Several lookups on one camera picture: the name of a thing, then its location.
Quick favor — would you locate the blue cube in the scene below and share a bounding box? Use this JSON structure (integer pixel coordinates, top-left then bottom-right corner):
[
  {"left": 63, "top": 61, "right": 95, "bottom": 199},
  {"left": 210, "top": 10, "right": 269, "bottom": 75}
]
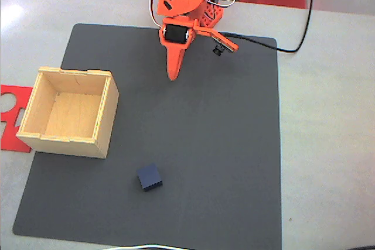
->
[{"left": 137, "top": 163, "right": 163, "bottom": 193}]

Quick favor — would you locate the wooden box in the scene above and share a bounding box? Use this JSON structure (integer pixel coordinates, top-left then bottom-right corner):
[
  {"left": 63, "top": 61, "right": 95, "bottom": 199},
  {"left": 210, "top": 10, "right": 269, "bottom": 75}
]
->
[{"left": 16, "top": 66, "right": 120, "bottom": 160}]

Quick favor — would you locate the dark grey mat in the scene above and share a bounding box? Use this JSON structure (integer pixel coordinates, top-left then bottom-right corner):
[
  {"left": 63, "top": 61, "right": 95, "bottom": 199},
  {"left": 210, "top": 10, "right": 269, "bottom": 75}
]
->
[{"left": 12, "top": 23, "right": 282, "bottom": 250}]

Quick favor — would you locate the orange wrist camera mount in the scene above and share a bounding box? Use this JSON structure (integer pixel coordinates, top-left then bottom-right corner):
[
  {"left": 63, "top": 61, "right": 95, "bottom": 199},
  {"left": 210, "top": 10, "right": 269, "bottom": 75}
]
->
[{"left": 193, "top": 26, "right": 240, "bottom": 57}]

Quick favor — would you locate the red flat cut-out sheet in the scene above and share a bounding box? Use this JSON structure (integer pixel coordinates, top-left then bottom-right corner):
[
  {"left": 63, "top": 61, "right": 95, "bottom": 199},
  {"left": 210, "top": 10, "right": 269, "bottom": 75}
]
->
[{"left": 0, "top": 84, "right": 33, "bottom": 153}]

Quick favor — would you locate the black cable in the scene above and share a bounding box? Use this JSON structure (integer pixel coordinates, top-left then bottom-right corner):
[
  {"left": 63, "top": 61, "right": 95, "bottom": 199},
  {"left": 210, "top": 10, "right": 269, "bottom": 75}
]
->
[{"left": 218, "top": 0, "right": 313, "bottom": 54}]

